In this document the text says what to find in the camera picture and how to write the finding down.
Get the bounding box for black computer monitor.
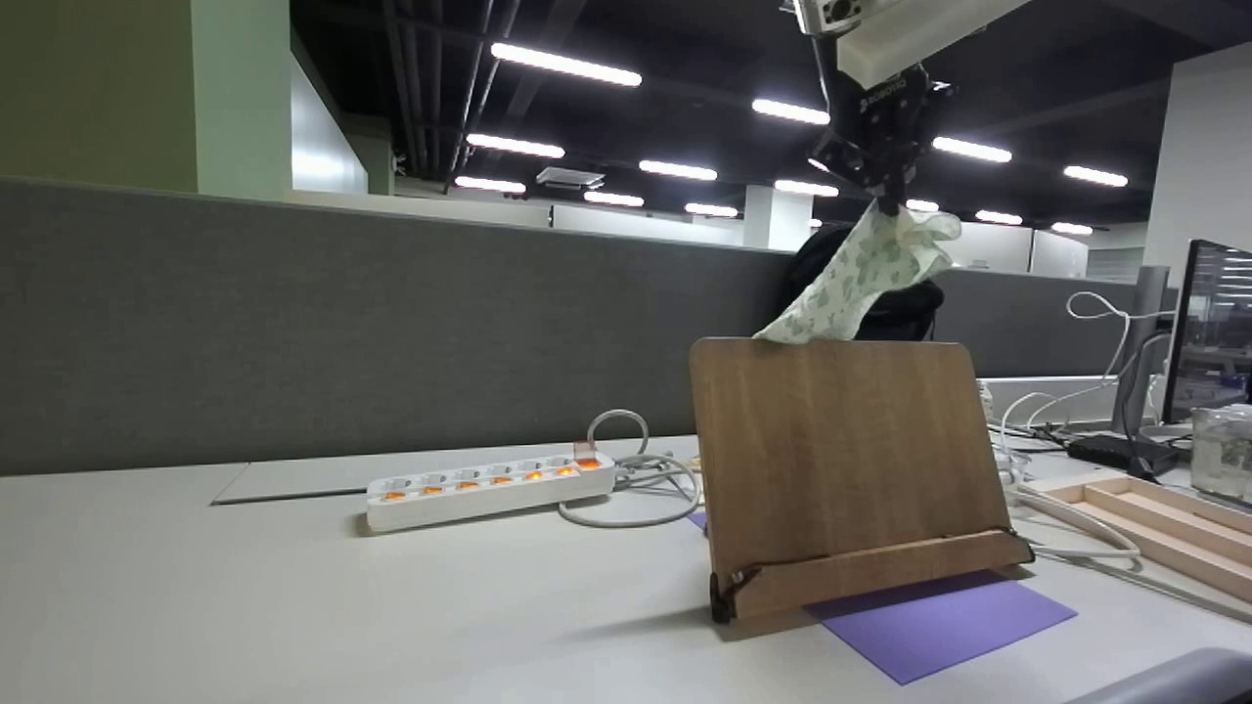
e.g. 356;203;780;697
1159;236;1252;427

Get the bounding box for grey desk partition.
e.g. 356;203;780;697
0;175;1179;480

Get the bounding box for black monitor base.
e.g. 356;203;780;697
1061;427;1189;485

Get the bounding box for light wooden tray frame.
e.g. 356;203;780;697
1041;474;1252;607

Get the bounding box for grey monitor stand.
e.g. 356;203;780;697
1111;264;1179;441

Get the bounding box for white looped cable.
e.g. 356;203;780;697
1061;286;1142;384

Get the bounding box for wooden book stand board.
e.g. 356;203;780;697
683;334;1041;641

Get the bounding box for grey rounded chair back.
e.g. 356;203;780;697
1064;645;1252;704

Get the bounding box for thick white table cable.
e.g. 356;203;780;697
990;441;1151;575

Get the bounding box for clear plastic box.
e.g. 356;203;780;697
1184;399;1252;510

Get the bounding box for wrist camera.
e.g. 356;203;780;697
782;0;872;40

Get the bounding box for purple paper sheet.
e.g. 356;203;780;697
683;506;1081;690

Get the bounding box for white power strip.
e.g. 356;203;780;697
361;445;618;538

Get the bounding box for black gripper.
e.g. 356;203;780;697
806;68;954;221

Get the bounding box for grey coiled cable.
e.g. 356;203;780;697
554;405;707;531

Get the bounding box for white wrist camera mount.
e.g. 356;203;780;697
833;0;1031;96

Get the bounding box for thin grey cord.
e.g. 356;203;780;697
206;485;373;510

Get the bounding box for white green patterned cloth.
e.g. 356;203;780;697
752;201;968;347

